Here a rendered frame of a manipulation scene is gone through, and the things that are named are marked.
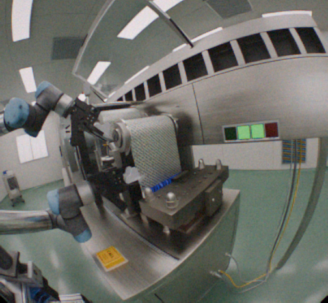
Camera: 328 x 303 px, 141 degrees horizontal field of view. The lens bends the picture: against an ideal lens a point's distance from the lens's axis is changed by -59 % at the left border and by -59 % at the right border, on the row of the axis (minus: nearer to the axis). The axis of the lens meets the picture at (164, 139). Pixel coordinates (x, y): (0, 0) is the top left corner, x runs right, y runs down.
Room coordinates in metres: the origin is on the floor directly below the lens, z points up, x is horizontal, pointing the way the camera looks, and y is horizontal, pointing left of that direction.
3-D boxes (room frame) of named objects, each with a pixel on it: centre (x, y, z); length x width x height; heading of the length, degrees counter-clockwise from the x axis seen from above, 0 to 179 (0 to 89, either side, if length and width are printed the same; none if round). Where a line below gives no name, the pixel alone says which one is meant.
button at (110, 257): (0.25, 0.23, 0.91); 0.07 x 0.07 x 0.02; 43
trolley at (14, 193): (1.89, 4.83, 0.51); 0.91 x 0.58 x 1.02; 67
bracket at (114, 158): (0.53, 0.22, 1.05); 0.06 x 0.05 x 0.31; 133
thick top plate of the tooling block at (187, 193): (0.51, -0.07, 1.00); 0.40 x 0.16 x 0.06; 133
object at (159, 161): (0.57, 0.03, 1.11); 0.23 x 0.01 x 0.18; 133
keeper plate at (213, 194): (0.45, -0.15, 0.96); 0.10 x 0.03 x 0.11; 133
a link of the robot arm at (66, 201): (0.30, 0.33, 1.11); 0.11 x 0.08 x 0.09; 133
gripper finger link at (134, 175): (0.47, 0.12, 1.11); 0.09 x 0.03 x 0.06; 132
